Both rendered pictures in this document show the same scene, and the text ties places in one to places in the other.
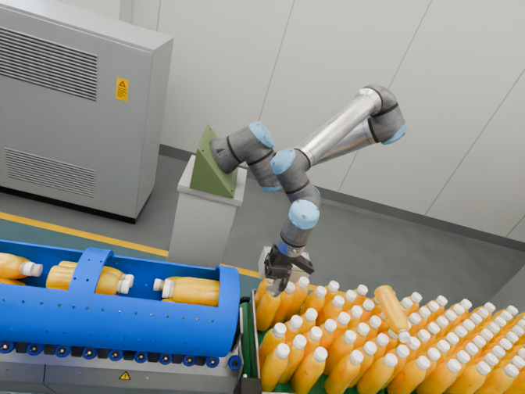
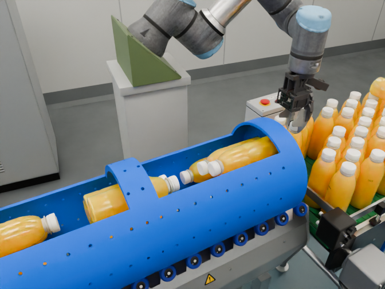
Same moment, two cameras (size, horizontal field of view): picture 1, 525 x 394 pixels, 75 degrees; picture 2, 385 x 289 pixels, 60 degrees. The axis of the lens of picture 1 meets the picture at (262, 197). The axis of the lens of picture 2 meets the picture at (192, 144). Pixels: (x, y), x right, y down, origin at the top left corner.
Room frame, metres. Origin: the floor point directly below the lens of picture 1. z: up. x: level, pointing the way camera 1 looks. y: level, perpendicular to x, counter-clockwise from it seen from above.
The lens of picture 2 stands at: (0.06, 0.39, 1.73)
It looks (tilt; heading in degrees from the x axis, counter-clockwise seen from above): 36 degrees down; 347
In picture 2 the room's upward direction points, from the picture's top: straight up
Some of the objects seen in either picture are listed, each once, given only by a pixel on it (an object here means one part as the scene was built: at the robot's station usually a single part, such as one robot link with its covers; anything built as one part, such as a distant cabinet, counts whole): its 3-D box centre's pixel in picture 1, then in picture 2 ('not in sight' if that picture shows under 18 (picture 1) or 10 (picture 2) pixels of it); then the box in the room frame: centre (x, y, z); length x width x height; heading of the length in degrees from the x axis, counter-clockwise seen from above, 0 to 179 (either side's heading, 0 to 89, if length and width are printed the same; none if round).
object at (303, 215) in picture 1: (300, 223); (310, 32); (0.89, -0.14, 1.43); 0.10 x 0.09 x 0.12; 175
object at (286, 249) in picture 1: (291, 244); (305, 63); (0.88, -0.14, 1.35); 0.10 x 0.09 x 0.05; 15
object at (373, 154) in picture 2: (319, 354); (377, 156); (0.71, -0.34, 1.10); 0.04 x 0.04 x 0.02
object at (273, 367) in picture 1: (273, 368); (338, 194); (0.67, -0.22, 1.00); 0.07 x 0.07 x 0.19
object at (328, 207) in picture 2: (255, 336); (295, 180); (0.79, -0.14, 0.96); 0.40 x 0.01 x 0.03; 16
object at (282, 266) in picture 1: (280, 261); (297, 89); (0.88, -0.13, 1.26); 0.09 x 0.08 x 0.12; 105
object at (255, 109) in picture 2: (284, 265); (272, 110); (1.11, -0.18, 1.05); 0.20 x 0.10 x 0.10; 106
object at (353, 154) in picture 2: (299, 342); (352, 155); (0.73, -0.27, 1.10); 0.04 x 0.04 x 0.02
